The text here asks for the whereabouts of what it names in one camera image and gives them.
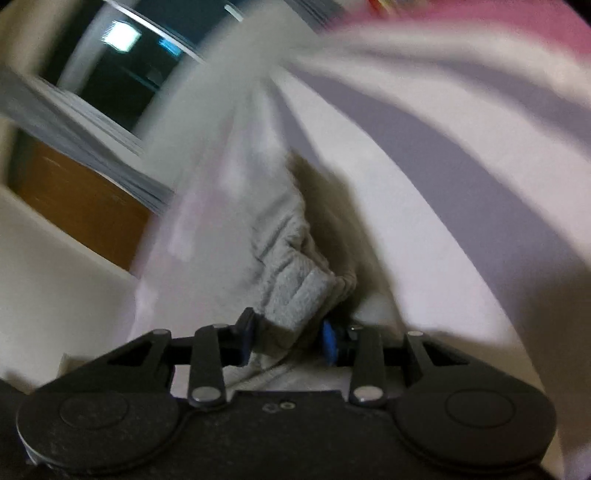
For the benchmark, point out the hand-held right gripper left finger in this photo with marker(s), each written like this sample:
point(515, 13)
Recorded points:
point(247, 340)

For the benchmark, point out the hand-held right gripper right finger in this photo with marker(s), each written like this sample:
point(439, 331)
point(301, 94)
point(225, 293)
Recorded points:
point(328, 345)

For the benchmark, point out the grey pants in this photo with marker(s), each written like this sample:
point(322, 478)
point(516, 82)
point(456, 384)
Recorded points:
point(295, 272)

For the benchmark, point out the striped purple pink bed sheet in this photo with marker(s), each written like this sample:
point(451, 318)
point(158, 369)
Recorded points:
point(461, 161)

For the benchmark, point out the grey curtain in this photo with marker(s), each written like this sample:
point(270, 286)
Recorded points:
point(69, 134)

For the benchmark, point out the dark window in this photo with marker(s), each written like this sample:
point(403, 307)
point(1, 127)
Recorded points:
point(124, 60)

